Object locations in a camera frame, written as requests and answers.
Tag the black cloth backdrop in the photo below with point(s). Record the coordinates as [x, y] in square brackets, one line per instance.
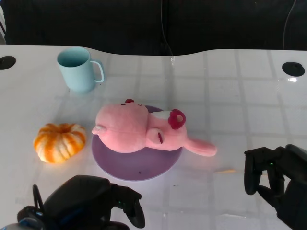
[108, 24]

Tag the white object at edge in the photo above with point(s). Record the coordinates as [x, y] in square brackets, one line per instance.
[2, 26]

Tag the light blue plastic mug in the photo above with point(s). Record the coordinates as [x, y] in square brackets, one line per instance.
[76, 74]

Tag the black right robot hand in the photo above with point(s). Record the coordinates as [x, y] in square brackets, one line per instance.
[296, 182]

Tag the orange white striped pumpkin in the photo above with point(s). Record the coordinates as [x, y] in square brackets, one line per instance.
[58, 143]

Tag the lavender plastic plate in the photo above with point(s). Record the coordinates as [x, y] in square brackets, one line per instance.
[134, 165]

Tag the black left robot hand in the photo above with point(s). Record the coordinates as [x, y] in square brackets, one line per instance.
[81, 198]

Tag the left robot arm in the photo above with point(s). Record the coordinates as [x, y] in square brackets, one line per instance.
[26, 218]

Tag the pink plush doll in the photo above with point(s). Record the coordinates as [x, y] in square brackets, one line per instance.
[124, 129]

